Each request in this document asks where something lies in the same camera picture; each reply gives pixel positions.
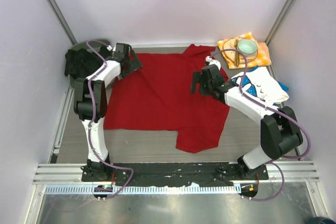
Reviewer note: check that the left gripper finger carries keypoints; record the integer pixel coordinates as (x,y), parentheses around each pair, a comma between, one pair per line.
(135,63)
(124,73)

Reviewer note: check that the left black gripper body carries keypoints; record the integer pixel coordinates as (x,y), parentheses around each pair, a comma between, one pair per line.
(127,60)

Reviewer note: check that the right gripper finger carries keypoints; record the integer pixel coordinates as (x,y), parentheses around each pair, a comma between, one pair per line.
(203,89)
(195,80)

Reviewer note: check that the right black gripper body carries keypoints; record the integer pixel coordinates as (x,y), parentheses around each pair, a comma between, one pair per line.
(209,88)

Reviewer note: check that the grey plastic bin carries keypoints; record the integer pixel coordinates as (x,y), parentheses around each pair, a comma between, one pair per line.
(98,45)

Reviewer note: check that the red t-shirt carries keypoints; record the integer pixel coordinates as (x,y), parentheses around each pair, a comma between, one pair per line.
(157,97)

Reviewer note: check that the white daisy print t-shirt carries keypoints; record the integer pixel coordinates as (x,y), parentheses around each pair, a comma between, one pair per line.
(269,100)

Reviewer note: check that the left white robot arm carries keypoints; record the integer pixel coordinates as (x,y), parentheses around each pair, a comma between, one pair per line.
(90,102)

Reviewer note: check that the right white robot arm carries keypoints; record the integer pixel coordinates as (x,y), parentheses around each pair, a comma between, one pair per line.
(279,130)

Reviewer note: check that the beige plate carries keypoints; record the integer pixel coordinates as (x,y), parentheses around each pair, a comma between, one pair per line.
(230,52)

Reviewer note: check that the wooden chopsticks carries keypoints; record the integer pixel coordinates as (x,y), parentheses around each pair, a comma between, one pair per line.
(237,58)

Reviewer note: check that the black t-shirt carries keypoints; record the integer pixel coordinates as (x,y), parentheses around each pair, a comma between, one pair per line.
(81,63)

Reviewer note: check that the light green bowl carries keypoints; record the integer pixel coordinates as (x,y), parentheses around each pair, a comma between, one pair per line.
(248,47)

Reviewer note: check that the orange checkered cloth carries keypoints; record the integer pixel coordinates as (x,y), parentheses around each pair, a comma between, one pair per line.
(262,59)

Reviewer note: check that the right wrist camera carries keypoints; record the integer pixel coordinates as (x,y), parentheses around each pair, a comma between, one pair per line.
(211,61)

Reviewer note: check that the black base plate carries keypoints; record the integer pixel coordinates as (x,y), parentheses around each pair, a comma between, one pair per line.
(172,174)

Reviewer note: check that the white slotted cable duct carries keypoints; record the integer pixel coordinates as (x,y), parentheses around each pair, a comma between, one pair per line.
(95,189)

